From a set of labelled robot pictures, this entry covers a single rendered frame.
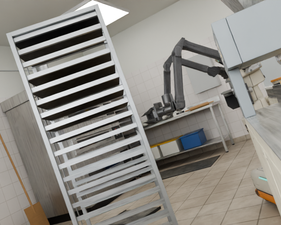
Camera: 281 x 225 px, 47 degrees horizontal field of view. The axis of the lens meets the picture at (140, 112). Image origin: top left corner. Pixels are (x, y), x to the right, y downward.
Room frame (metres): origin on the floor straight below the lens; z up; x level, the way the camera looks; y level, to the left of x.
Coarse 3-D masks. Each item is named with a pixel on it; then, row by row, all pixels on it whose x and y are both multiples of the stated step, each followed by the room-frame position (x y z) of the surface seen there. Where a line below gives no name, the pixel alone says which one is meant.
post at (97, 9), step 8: (96, 8) 2.15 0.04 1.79; (104, 24) 2.15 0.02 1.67; (104, 32) 2.15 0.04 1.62; (112, 48) 2.15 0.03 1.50; (112, 56) 2.15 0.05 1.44; (120, 72) 2.15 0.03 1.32; (128, 88) 2.15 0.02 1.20; (128, 96) 2.15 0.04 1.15; (136, 112) 2.15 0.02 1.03; (136, 120) 2.15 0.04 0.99; (144, 136) 2.15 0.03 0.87; (144, 144) 2.16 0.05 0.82; (152, 160) 2.15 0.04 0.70; (160, 176) 2.15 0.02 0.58; (160, 184) 2.15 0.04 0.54; (168, 200) 2.15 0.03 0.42; (168, 208) 2.15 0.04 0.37; (176, 224) 2.15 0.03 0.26
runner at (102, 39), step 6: (102, 36) 2.18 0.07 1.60; (84, 42) 2.17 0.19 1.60; (90, 42) 2.17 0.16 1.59; (96, 42) 2.17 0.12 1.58; (66, 48) 2.16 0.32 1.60; (72, 48) 2.16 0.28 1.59; (78, 48) 2.16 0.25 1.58; (48, 54) 2.15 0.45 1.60; (54, 54) 2.15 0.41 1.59; (60, 54) 2.15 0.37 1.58; (30, 60) 2.14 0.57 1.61; (36, 60) 2.14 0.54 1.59; (42, 60) 2.14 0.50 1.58; (24, 66) 2.13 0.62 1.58; (30, 66) 2.16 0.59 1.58
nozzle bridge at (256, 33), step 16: (272, 0) 1.00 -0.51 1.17; (240, 16) 1.03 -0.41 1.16; (256, 16) 1.02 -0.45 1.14; (272, 16) 1.00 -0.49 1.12; (224, 32) 1.04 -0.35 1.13; (240, 32) 1.03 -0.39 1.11; (256, 32) 1.02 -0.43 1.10; (272, 32) 1.01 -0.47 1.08; (224, 48) 1.05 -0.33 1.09; (240, 48) 1.04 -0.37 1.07; (256, 48) 1.02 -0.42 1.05; (272, 48) 1.01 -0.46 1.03; (224, 64) 1.19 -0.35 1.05; (240, 64) 1.06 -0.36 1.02; (240, 80) 1.14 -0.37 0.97; (240, 96) 1.15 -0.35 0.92
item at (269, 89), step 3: (264, 87) 2.01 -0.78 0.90; (267, 87) 1.89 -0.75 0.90; (270, 87) 1.77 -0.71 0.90; (267, 90) 1.94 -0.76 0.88; (270, 90) 1.81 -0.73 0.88; (273, 90) 1.70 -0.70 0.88; (267, 93) 2.00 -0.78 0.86; (270, 93) 1.86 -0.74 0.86; (273, 93) 1.74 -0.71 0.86; (270, 96) 1.91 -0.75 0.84; (273, 96) 1.79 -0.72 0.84
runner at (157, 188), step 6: (144, 192) 2.17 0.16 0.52; (150, 192) 2.17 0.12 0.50; (126, 198) 2.16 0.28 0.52; (132, 198) 2.16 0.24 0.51; (114, 204) 2.15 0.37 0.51; (120, 204) 2.16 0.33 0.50; (96, 210) 2.14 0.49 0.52; (102, 210) 2.15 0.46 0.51; (84, 216) 2.14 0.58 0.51; (90, 216) 2.14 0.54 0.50
